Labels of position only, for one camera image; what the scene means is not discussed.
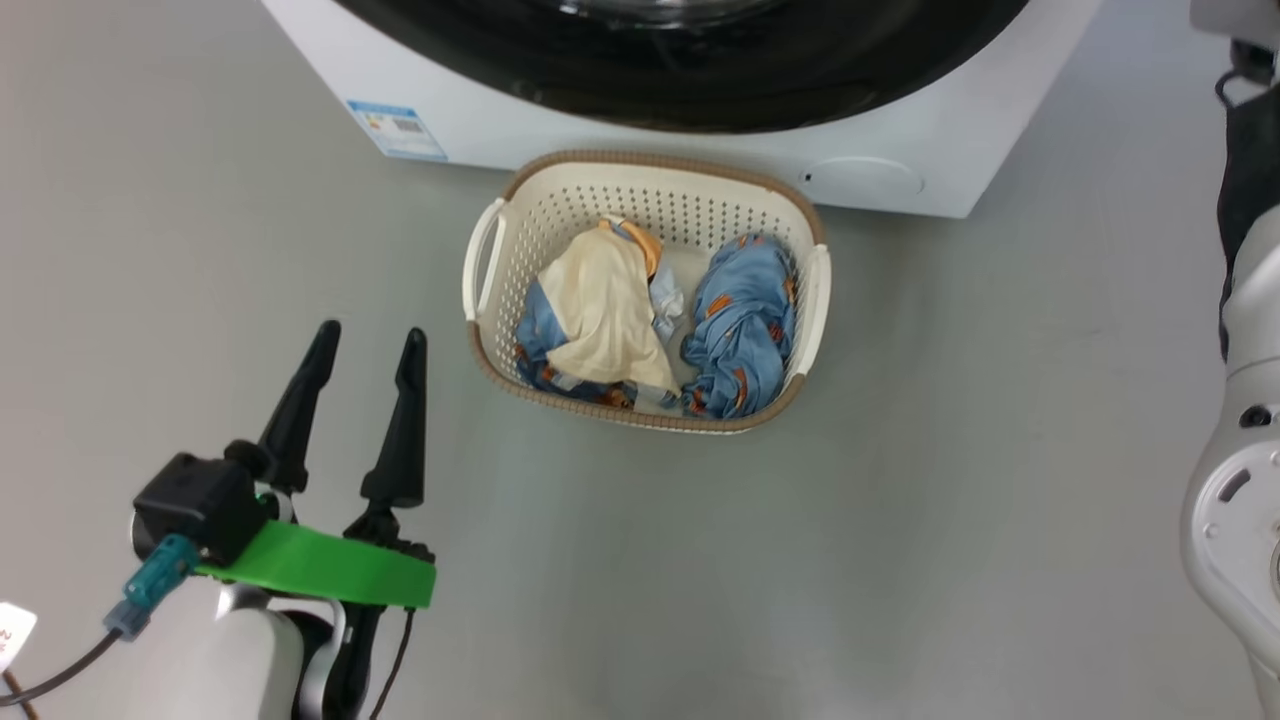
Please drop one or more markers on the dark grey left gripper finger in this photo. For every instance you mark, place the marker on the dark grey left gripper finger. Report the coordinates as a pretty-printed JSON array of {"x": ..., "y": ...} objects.
[
  {"x": 297, "y": 404},
  {"x": 402, "y": 428}
]

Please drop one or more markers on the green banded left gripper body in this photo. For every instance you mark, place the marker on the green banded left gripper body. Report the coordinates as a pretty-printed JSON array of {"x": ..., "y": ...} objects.
[{"x": 320, "y": 566}]

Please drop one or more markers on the blue garment with cream lining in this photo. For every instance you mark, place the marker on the blue garment with cream lining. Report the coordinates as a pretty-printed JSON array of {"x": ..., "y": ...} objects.
[{"x": 540, "y": 345}]

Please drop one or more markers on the blue patterned garment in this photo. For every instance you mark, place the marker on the blue patterned garment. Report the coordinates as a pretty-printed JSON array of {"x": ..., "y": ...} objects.
[{"x": 745, "y": 320}]

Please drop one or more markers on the cream perforated laundry basket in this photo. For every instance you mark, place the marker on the cream perforated laundry basket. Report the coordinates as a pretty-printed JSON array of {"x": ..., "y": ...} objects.
[{"x": 560, "y": 200}]

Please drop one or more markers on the white washing machine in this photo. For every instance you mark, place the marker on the white washing machine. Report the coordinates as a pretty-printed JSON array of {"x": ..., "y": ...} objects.
[{"x": 930, "y": 130}]

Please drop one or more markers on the blue energy label sticker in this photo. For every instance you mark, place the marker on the blue energy label sticker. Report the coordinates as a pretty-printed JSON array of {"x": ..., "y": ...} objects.
[{"x": 398, "y": 130}]

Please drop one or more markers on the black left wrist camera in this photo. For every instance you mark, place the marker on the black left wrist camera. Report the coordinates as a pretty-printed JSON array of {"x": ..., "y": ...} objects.
[{"x": 200, "y": 500}]

